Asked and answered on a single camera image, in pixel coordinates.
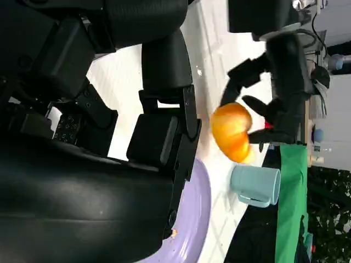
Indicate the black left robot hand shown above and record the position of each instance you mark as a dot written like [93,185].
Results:
[288,68]

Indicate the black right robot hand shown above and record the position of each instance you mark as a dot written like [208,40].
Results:
[68,191]

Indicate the orange white toy bread roll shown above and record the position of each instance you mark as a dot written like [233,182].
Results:
[231,128]

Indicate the small orange crumb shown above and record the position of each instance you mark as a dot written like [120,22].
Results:
[174,233]

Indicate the pale green mug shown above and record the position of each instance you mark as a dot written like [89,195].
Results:
[255,183]

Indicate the lilac plate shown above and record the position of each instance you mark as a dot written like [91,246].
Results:
[194,208]

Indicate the green cloth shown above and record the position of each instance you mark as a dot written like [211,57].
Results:
[292,197]

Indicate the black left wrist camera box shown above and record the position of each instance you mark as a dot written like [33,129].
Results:
[260,15]

